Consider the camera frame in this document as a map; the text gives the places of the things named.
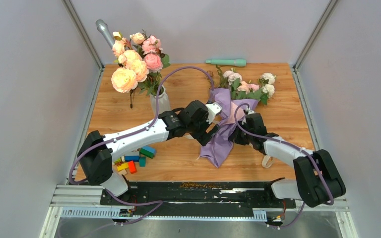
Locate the cream printed ribbon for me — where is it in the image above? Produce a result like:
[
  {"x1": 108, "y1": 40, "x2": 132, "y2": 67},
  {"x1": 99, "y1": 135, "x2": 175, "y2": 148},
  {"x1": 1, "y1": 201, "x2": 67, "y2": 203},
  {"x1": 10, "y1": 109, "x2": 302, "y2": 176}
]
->
[{"x1": 185, "y1": 133, "x2": 274, "y2": 169}]

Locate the purple flower bouquet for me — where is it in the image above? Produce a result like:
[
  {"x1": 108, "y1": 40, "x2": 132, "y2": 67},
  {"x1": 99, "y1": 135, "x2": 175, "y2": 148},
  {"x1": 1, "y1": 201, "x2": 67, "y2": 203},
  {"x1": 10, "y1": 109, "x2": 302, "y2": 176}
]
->
[{"x1": 200, "y1": 66, "x2": 276, "y2": 168}]

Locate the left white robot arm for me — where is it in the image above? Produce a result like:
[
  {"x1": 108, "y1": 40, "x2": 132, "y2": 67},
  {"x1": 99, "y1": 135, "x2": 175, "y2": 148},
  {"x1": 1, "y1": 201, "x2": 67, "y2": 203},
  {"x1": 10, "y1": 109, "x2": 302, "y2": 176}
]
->
[{"x1": 78, "y1": 100, "x2": 222, "y2": 205}]

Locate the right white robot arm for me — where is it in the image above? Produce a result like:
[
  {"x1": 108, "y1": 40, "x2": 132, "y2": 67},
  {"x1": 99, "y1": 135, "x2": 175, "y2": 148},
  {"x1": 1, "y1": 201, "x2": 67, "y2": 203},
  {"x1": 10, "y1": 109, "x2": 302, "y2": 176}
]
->
[{"x1": 229, "y1": 110, "x2": 346, "y2": 207}]

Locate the green blue wooden block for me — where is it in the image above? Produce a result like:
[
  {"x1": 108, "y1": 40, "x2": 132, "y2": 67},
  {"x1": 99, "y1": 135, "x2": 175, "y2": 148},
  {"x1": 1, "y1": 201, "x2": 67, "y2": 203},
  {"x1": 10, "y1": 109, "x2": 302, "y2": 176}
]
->
[{"x1": 139, "y1": 146, "x2": 156, "y2": 159}]

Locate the teal wooden block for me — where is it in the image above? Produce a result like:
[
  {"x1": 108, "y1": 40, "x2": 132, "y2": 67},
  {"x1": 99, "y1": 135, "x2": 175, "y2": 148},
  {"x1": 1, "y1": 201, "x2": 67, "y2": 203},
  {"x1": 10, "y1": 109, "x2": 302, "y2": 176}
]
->
[{"x1": 138, "y1": 157, "x2": 146, "y2": 167}]

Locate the mint green microphone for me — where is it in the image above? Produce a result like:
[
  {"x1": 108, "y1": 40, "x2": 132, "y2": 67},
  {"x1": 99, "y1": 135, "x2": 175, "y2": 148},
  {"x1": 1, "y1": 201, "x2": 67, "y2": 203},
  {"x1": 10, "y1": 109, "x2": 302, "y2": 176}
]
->
[{"x1": 205, "y1": 59, "x2": 247, "y2": 67}]

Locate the red orange wooden block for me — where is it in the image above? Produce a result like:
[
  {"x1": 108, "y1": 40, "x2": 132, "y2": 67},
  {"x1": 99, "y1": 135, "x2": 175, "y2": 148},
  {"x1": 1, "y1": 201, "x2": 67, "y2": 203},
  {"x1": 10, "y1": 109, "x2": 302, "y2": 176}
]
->
[{"x1": 127, "y1": 161, "x2": 137, "y2": 174}]

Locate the yellow wooden block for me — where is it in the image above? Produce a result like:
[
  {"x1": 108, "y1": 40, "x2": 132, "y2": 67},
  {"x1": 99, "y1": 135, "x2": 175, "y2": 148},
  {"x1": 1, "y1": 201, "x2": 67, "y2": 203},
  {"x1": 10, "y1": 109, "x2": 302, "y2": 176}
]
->
[{"x1": 116, "y1": 162, "x2": 129, "y2": 172}]

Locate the peach pink rose bunch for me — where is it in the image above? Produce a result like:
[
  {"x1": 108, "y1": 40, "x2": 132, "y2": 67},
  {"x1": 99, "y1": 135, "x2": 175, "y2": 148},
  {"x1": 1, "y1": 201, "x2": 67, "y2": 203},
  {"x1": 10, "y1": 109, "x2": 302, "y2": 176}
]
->
[{"x1": 111, "y1": 30, "x2": 170, "y2": 96}]

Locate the silver microphone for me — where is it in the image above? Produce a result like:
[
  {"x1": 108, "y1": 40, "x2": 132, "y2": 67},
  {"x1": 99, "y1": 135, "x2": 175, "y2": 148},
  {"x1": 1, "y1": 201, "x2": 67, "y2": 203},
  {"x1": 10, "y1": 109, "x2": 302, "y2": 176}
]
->
[{"x1": 95, "y1": 19, "x2": 115, "y2": 49}]

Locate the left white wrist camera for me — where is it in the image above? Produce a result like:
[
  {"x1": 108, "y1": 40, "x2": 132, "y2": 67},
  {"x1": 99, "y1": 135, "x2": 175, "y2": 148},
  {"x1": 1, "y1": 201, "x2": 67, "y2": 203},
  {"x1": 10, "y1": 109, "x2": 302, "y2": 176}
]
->
[{"x1": 205, "y1": 102, "x2": 222, "y2": 124}]

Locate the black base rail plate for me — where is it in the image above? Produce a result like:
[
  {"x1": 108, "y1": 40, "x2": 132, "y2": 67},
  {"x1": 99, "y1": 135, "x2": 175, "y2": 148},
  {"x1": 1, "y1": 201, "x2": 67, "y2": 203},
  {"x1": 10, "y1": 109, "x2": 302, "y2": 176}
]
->
[{"x1": 119, "y1": 181, "x2": 297, "y2": 218}]

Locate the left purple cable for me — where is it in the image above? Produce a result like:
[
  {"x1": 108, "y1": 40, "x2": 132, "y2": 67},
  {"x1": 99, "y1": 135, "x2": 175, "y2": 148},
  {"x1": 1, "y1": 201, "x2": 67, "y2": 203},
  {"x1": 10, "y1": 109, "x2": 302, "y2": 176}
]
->
[{"x1": 68, "y1": 66, "x2": 216, "y2": 186}]

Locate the white slotted cable duct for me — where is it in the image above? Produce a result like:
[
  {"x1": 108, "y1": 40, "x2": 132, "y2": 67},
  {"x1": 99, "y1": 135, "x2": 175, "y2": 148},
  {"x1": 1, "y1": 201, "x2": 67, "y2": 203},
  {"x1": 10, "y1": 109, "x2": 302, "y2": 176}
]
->
[{"x1": 61, "y1": 207, "x2": 268, "y2": 222}]

